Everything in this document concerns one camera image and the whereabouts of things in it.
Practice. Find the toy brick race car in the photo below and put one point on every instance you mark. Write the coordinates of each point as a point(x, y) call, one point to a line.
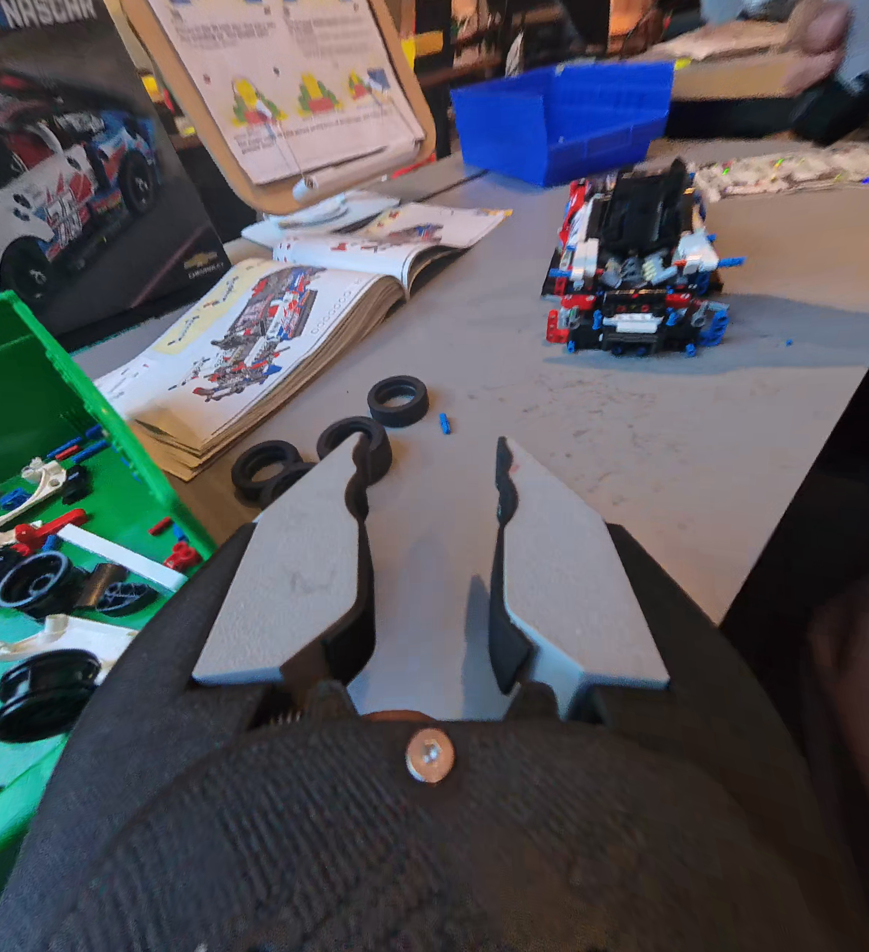
point(643, 245)

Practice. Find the yellow-cornered white booklet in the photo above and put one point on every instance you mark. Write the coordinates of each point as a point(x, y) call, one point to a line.
point(405, 238)

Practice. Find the printed sticker sheet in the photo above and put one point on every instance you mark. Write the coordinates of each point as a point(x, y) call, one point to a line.
point(791, 167)

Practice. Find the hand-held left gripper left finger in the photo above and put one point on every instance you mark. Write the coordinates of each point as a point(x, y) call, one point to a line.
point(286, 595)

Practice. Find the person's right hand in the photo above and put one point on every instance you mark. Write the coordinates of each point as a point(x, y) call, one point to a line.
point(814, 37)

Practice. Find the white curved arch piece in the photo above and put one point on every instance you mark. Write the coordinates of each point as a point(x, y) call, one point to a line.
point(100, 639)
point(40, 480)

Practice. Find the red angled toy beam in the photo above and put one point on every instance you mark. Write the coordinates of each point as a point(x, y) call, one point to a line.
point(47, 528)

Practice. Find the blue plastic bin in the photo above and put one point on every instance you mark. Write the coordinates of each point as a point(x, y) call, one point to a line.
point(553, 126)

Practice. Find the black toy tyre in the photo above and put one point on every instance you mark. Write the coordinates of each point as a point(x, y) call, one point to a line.
point(379, 446)
point(252, 476)
point(397, 413)
point(286, 487)

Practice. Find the toy car instruction booklet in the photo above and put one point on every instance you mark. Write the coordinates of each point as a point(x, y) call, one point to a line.
point(256, 335)

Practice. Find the white stand base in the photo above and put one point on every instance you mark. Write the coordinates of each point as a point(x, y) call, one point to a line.
point(315, 216)

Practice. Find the loose small toy bricks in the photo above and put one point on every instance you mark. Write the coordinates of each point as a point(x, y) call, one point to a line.
point(14, 497)

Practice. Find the person's brown shirt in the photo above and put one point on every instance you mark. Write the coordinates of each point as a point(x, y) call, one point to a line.
point(866, 706)

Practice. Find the black curved toy panel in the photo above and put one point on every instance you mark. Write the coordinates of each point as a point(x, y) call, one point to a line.
point(126, 599)

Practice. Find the grey desk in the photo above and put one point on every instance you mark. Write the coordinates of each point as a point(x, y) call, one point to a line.
point(628, 446)

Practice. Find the green plastic bin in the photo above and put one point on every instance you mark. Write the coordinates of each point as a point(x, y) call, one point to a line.
point(18, 372)

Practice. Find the printed instruction sheet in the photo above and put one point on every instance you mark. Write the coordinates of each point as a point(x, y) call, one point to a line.
point(271, 74)

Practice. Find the neighbouring beige table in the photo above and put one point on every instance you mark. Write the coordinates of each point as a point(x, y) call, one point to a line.
point(732, 67)

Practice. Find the black toy set box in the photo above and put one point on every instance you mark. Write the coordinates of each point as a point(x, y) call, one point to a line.
point(107, 245)

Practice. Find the long white toy beam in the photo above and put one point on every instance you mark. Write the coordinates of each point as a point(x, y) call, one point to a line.
point(122, 558)

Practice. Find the tan clipboard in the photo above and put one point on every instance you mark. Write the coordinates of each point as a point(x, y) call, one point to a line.
point(271, 197)

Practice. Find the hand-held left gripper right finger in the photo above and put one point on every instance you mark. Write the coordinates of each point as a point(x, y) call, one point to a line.
point(576, 595)

